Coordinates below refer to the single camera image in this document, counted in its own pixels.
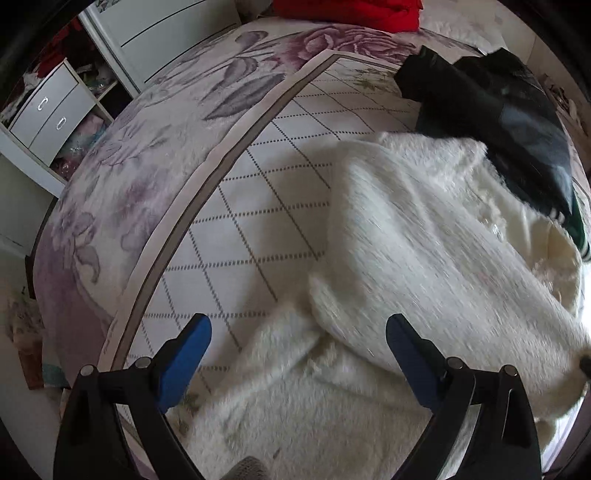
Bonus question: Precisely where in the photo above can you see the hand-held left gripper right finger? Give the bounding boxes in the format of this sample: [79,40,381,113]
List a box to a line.
[385,314,543,480]

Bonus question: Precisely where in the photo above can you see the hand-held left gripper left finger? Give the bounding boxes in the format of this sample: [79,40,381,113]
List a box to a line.
[53,313,213,480]

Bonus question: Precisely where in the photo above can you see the white fluffy garment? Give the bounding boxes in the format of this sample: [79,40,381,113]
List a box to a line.
[182,131,591,480]

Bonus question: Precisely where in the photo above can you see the patterned bag on floor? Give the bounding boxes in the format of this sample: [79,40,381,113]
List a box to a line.
[7,295,63,391]

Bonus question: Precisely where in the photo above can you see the floral printed diamond-pattern cloth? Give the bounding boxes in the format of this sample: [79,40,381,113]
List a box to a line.
[99,50,490,444]

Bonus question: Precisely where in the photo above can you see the black jacket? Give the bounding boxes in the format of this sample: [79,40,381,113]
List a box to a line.
[393,45,575,222]

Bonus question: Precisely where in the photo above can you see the purple floral plush blanket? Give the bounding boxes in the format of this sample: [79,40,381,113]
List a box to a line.
[32,14,546,480]

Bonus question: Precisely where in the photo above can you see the white drawer cabinet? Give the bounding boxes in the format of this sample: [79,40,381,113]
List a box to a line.
[0,60,116,195]

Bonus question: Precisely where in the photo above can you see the white wardrobe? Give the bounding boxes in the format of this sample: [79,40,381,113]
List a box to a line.
[78,0,243,95]

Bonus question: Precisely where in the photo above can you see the red garment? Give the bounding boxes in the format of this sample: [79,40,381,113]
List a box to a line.
[270,0,423,33]

